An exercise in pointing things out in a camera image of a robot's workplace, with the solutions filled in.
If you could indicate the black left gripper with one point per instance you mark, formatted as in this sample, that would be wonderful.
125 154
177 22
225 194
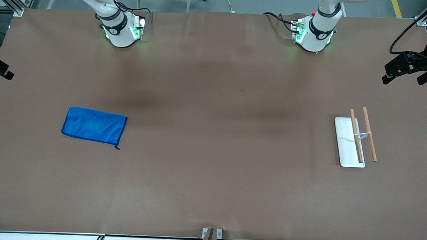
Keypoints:
422 62

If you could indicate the blue microfibre towel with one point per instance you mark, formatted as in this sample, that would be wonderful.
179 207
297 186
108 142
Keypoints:
92 125

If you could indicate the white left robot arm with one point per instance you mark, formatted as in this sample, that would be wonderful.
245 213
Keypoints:
315 39

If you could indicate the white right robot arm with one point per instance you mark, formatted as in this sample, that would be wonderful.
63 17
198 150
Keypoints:
117 34

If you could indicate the white rack with wooden bars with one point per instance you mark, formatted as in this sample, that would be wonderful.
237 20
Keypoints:
347 146

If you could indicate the brown table cover sheet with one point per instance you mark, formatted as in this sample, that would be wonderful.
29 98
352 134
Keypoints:
212 162

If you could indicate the grey metal bracket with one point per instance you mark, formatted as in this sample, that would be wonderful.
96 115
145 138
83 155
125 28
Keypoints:
219 234

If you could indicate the dark camera mount post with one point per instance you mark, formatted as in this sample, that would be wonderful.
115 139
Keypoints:
209 239

